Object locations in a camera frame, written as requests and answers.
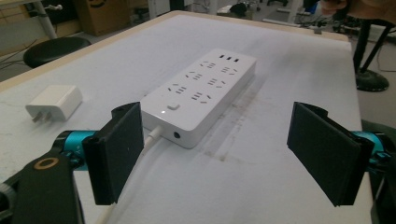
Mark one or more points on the brown cardboard box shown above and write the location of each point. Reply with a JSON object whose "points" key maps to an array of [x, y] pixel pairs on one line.
{"points": [[101, 15]]}

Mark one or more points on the white plug adapter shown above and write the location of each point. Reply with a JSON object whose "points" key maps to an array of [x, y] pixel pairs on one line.
{"points": [[56, 102]]}

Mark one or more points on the black round stool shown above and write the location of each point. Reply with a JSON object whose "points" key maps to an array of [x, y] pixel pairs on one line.
{"points": [[53, 51]]}

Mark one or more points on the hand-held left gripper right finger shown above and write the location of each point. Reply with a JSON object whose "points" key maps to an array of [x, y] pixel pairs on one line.
{"points": [[323, 152]]}

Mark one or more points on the white power strip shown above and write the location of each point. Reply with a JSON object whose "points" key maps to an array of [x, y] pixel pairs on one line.
{"points": [[199, 93]]}

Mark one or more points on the black stand base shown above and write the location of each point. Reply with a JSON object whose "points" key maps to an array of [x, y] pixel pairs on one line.
{"points": [[370, 62]]}

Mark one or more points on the white table leg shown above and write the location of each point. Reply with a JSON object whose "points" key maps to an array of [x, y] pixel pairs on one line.
{"points": [[46, 20]]}

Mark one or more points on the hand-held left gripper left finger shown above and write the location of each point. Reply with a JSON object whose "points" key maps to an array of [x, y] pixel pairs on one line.
{"points": [[113, 155]]}

